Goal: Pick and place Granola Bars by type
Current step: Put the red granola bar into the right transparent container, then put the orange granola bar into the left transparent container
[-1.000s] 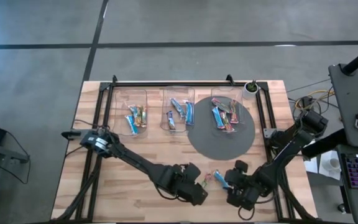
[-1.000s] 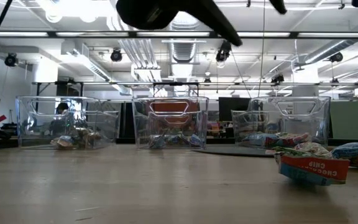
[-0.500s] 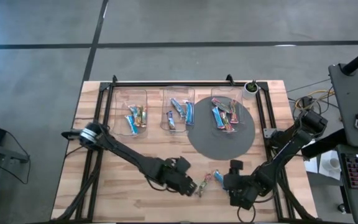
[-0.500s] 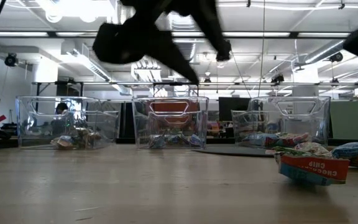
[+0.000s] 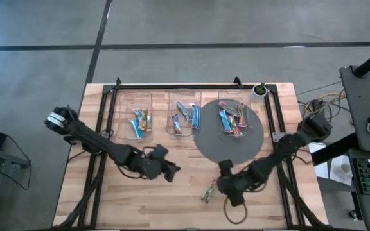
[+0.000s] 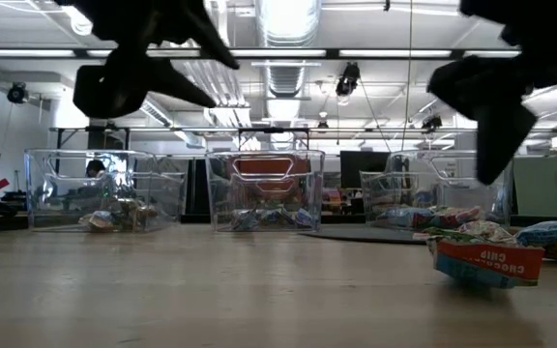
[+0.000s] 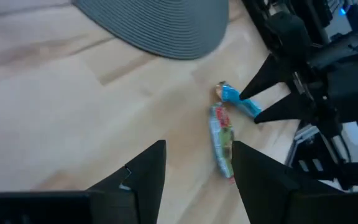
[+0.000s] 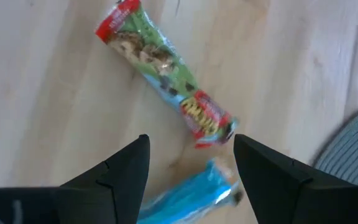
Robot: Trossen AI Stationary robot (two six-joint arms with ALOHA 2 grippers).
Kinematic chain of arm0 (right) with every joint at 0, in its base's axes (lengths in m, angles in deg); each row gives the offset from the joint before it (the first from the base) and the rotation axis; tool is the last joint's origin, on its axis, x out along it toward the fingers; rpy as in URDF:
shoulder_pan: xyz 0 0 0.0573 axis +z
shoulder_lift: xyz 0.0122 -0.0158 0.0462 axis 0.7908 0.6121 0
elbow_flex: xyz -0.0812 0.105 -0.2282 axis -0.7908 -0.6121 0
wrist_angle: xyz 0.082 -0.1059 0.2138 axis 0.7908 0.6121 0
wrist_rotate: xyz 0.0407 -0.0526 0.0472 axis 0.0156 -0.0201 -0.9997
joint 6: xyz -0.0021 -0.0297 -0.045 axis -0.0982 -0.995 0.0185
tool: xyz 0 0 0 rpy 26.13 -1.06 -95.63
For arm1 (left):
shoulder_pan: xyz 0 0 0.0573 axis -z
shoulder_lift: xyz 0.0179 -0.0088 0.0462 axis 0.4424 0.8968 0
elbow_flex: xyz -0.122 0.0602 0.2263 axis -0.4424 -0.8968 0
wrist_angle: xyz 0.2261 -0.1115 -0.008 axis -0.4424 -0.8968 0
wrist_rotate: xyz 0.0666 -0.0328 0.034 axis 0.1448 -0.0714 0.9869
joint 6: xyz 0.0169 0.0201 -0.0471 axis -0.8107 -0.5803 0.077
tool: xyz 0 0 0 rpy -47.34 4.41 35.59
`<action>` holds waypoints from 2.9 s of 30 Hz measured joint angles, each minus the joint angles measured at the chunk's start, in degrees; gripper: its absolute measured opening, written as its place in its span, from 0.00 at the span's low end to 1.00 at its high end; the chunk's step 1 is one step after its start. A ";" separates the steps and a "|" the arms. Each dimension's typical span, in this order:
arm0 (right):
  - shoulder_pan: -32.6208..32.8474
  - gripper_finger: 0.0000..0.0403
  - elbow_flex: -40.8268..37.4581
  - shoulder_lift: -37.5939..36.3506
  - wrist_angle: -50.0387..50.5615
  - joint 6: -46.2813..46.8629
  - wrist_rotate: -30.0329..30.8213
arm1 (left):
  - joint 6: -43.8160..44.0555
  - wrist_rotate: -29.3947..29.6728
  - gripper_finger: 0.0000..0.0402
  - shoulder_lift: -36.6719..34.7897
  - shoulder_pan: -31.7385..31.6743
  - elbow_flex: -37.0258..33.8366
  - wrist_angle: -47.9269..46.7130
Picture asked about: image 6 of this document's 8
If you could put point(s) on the white rectangular air duct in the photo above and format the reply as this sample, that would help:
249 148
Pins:
162 116

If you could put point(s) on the grey horizontal rail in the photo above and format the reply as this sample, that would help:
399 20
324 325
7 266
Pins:
356 129

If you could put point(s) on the clear plastic bin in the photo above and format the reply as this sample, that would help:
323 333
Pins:
404 183
264 198
56 193

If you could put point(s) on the orange partition panel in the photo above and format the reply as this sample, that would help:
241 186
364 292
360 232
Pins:
269 166

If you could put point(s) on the person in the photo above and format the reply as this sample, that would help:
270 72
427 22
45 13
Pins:
96 168

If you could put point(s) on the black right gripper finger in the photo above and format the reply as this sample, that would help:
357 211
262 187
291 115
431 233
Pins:
496 121

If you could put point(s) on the light blue granola bar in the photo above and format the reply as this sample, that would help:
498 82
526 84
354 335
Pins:
305 218

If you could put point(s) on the black truss frame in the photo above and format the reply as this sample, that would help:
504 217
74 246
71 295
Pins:
273 130

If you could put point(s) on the black overhead light beam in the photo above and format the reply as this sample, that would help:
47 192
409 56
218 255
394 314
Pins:
307 53

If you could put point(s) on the black ceiling spotlight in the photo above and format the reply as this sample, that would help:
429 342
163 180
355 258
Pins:
347 79
17 93
432 122

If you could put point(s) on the silver round ventilation duct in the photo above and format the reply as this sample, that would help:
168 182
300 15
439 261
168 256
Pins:
285 24

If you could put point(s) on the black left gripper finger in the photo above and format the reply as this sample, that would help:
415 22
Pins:
114 89
213 41

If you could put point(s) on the grey cubicle partition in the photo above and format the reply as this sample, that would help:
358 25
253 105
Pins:
539 193

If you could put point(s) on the grey round woven mat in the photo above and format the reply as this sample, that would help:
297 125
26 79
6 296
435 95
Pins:
365 235

